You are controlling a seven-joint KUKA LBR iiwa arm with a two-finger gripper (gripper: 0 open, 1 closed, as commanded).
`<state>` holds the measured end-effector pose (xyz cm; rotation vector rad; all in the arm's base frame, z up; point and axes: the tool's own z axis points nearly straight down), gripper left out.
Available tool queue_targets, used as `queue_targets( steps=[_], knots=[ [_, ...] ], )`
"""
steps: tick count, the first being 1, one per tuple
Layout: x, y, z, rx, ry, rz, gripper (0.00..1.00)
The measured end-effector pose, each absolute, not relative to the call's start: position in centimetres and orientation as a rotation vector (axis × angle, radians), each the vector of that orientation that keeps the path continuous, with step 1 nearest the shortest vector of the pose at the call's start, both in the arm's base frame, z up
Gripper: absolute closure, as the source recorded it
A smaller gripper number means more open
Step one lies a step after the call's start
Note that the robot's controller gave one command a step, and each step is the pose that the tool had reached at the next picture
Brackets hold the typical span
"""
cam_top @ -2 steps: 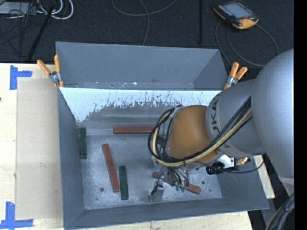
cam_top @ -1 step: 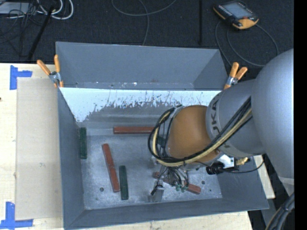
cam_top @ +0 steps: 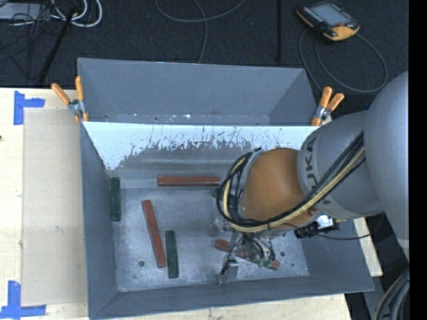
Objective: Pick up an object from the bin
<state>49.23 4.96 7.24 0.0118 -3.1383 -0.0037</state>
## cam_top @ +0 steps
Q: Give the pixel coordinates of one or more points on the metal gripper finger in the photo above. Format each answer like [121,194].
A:
[231,275]
[223,225]

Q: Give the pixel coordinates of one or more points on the dark green flat block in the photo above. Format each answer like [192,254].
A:
[172,253]
[115,198]

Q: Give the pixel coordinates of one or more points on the grey metal bin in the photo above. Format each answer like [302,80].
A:
[187,88]

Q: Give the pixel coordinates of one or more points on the pale cardboard board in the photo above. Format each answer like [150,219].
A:
[53,205]

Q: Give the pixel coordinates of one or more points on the black cylinder on white bracket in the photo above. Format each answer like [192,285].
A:
[305,231]

